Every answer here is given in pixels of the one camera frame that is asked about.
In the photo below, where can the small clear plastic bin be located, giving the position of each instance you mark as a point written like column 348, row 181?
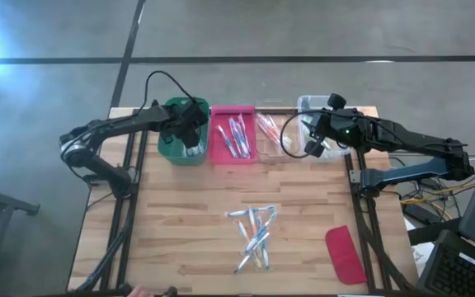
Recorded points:
column 262, row 154

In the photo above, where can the green toothbrush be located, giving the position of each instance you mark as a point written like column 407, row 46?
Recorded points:
column 326, row 145

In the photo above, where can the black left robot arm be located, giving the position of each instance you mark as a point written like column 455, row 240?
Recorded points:
column 118, row 123

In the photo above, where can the green plastic bin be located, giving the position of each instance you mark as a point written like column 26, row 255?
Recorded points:
column 171, row 154

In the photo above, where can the person's hand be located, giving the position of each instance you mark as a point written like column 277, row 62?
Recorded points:
column 140, row 292

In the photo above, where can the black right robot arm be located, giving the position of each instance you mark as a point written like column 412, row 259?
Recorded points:
column 419, row 142

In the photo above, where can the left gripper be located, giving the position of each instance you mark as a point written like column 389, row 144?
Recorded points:
column 188, row 119

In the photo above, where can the dark open laptop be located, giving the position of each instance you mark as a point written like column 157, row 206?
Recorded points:
column 460, row 272

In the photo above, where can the black desk crossbar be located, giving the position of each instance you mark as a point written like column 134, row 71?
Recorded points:
column 431, row 233

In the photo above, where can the white paper sheet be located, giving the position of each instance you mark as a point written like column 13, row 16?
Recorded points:
column 423, row 255

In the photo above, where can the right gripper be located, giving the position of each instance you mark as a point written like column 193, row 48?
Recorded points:
column 340, row 128

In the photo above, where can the black power brick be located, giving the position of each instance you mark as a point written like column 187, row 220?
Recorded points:
column 421, row 213

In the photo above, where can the pink plastic bin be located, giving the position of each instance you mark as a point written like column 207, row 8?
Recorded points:
column 221, row 156

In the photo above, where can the red plastic lid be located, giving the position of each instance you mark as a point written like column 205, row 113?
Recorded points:
column 344, row 255

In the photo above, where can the large clear plastic bin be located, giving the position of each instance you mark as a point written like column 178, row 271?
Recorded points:
column 307, row 103

